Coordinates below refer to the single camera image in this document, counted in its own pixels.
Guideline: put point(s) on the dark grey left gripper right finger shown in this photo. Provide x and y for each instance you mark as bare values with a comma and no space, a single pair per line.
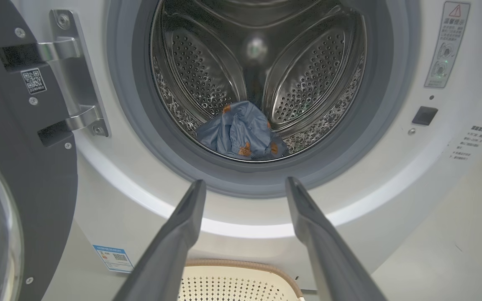
333,267

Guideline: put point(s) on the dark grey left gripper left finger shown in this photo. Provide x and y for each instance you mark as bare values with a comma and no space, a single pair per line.
165,259

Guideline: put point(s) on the washing machine glass door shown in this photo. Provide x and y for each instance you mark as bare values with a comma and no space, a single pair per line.
15,167

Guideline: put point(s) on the white front-load washing machine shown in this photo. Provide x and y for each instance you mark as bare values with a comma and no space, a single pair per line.
391,188

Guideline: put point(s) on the stainless steel washer drum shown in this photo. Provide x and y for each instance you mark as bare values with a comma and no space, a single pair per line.
308,75

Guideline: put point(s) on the metal washer door hinge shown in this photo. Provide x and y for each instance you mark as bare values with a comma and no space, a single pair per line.
78,75

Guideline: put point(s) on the blue energy label sticker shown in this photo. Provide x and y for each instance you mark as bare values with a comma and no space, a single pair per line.
113,258

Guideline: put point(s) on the cream perforated laundry basket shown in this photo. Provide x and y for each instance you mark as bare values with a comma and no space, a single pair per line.
224,288

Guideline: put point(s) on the printed text label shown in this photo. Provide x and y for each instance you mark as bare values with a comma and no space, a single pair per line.
469,142

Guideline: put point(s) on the small QR code sticker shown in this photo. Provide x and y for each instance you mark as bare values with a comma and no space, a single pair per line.
34,81

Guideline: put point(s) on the grey warning sticker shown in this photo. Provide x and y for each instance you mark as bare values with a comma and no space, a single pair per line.
448,46

